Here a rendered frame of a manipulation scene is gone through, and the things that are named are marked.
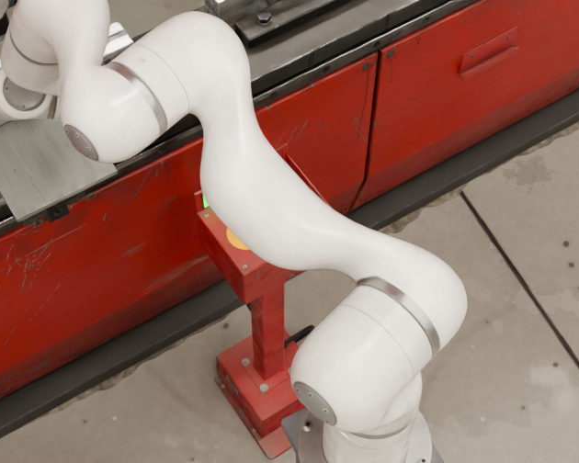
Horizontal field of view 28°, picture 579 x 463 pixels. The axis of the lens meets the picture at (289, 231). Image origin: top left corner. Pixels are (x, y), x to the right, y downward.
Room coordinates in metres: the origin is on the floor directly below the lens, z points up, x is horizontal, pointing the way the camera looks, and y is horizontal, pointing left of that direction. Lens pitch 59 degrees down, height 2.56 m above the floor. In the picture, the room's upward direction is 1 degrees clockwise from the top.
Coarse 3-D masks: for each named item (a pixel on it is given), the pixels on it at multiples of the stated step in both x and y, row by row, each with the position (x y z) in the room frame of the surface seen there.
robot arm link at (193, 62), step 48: (144, 48) 0.84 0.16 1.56; (192, 48) 0.85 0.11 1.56; (240, 48) 0.86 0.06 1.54; (192, 96) 0.80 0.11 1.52; (240, 96) 0.80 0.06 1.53; (240, 144) 0.75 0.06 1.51; (240, 192) 0.70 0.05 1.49; (288, 192) 0.70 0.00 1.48; (240, 240) 0.67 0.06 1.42; (288, 240) 0.66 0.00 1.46; (336, 240) 0.66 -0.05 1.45; (384, 240) 0.67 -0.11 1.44; (384, 288) 0.62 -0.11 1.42; (432, 288) 0.62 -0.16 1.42; (432, 336) 0.57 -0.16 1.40
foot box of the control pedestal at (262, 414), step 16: (288, 336) 1.19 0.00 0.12; (224, 352) 1.15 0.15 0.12; (240, 352) 1.15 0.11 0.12; (288, 352) 1.15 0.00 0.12; (224, 368) 1.11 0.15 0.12; (240, 368) 1.10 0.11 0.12; (224, 384) 1.11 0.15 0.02; (240, 384) 1.07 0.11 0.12; (288, 384) 1.07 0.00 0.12; (240, 400) 1.05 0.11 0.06; (256, 400) 1.03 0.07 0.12; (272, 400) 1.03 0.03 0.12; (288, 400) 1.03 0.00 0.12; (240, 416) 1.03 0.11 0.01; (256, 416) 0.99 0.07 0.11; (272, 416) 0.99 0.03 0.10; (256, 432) 0.99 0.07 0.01; (272, 432) 0.99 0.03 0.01; (272, 448) 0.95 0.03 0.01; (288, 448) 0.95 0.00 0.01
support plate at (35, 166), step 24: (24, 120) 1.16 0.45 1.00; (48, 120) 1.16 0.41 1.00; (0, 144) 1.11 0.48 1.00; (24, 144) 1.11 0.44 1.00; (48, 144) 1.11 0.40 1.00; (72, 144) 1.11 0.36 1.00; (0, 168) 1.06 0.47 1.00; (24, 168) 1.06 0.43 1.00; (48, 168) 1.06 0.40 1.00; (72, 168) 1.06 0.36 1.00; (96, 168) 1.06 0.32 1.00; (0, 192) 1.01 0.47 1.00; (24, 192) 1.01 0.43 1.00; (48, 192) 1.01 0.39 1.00; (72, 192) 1.01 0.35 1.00; (24, 216) 0.97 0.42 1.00
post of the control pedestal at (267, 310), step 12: (276, 288) 1.09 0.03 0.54; (264, 300) 1.07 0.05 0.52; (276, 300) 1.09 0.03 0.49; (252, 312) 1.11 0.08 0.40; (264, 312) 1.07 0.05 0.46; (276, 312) 1.09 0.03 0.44; (252, 324) 1.11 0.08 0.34; (264, 324) 1.07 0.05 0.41; (276, 324) 1.09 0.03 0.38; (252, 336) 1.11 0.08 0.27; (264, 336) 1.07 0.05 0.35; (276, 336) 1.09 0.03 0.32; (264, 348) 1.07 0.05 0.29; (276, 348) 1.09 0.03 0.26; (264, 360) 1.07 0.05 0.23; (276, 360) 1.09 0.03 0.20; (264, 372) 1.08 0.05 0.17; (276, 372) 1.09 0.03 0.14
